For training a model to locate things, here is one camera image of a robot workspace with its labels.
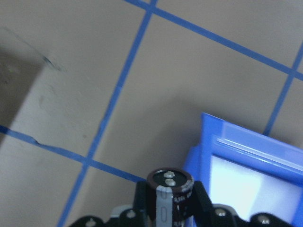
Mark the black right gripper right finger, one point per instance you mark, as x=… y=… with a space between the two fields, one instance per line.
x=202 y=207

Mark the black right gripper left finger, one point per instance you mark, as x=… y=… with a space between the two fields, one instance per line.
x=141 y=204

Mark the brown cylindrical capacitor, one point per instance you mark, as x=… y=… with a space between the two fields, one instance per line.
x=169 y=191

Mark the white foam sheet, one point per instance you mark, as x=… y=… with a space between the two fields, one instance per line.
x=250 y=192

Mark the blue plastic bin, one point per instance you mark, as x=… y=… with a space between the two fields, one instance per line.
x=249 y=149

